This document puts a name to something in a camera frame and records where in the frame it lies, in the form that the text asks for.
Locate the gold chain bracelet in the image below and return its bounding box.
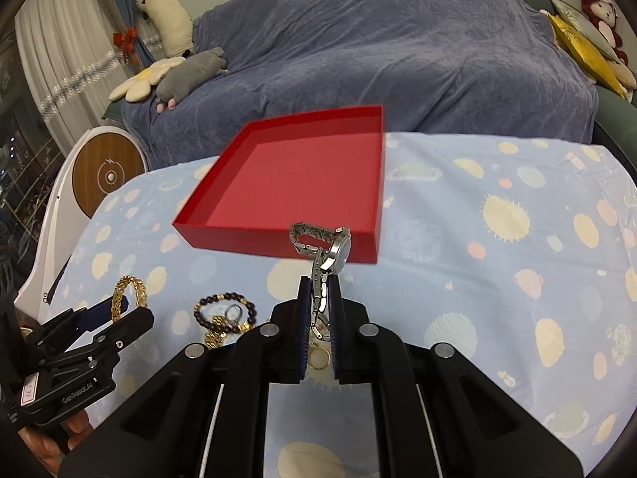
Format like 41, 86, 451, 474
110, 274, 150, 323

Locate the dark bead bracelet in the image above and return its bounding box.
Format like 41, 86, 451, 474
192, 291, 259, 336

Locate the gold ring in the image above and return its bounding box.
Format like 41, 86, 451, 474
307, 345, 332, 371

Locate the silver metal wristwatch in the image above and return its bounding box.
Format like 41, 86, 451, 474
289, 222, 351, 342

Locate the left hand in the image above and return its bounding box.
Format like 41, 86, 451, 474
16, 409, 96, 478

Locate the white round wooden-face appliance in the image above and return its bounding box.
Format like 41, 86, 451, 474
15, 125, 148, 321

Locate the light blue planet tablecloth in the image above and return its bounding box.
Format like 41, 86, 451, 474
42, 133, 636, 470

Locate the red shallow tray box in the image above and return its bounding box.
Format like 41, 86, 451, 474
173, 106, 384, 264

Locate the grey plush toy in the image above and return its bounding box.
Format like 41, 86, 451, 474
156, 47, 228, 114

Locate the red bow tieback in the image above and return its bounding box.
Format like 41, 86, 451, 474
112, 27, 141, 66

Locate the white sheer curtain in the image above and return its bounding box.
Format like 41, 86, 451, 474
14, 0, 134, 153

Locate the cream sheep plush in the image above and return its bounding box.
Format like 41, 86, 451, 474
135, 0, 194, 57

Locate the dark green sofa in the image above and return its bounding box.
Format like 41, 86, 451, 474
102, 0, 636, 180

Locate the purple-blue sofa blanket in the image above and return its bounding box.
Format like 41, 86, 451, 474
122, 0, 599, 168

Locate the cream pillow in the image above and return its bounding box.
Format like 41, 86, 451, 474
539, 8, 637, 92

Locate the gold satin pillow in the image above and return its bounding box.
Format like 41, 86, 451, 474
544, 12, 627, 98

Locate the silver grey pillow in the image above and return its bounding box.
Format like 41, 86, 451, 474
551, 0, 620, 63

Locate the red monkey plush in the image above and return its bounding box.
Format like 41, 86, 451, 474
581, 0, 628, 66

